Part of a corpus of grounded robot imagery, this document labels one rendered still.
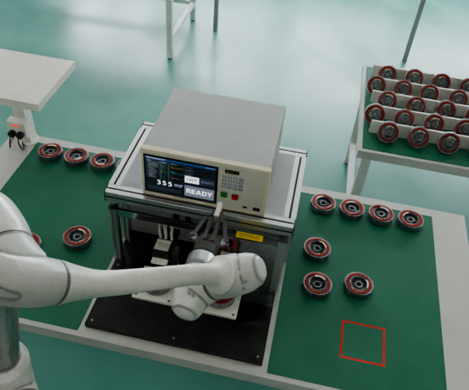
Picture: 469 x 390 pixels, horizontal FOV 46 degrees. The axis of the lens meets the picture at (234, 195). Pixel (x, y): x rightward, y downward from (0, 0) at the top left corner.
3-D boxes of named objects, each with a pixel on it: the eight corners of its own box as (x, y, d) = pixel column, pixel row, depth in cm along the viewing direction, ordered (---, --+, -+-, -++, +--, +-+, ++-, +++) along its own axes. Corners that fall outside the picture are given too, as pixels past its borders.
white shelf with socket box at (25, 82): (56, 190, 243) (37, 104, 212) (-22, 175, 247) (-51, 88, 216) (87, 144, 269) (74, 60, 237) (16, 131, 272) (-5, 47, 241)
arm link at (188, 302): (196, 287, 166) (230, 277, 159) (182, 330, 154) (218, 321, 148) (173, 265, 161) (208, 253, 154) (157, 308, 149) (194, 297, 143)
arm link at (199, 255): (213, 284, 163) (217, 269, 168) (213, 265, 157) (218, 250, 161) (183, 278, 164) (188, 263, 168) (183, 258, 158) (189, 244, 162)
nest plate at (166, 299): (171, 306, 200) (171, 304, 199) (131, 298, 202) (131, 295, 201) (182, 275, 211) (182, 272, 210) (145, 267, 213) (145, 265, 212)
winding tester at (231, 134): (264, 217, 189) (271, 172, 175) (142, 193, 193) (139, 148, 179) (279, 148, 217) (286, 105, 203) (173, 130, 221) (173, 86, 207)
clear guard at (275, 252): (276, 308, 175) (279, 296, 170) (203, 292, 177) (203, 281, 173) (289, 234, 198) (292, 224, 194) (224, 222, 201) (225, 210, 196)
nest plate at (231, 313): (235, 319, 198) (235, 318, 197) (195, 311, 199) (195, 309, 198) (243, 287, 209) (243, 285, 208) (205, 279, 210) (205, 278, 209)
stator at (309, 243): (314, 266, 221) (316, 261, 219) (297, 248, 228) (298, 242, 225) (335, 255, 226) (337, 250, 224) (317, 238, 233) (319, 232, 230)
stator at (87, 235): (77, 255, 217) (77, 249, 214) (57, 243, 221) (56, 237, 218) (97, 238, 224) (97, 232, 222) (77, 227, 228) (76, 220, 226)
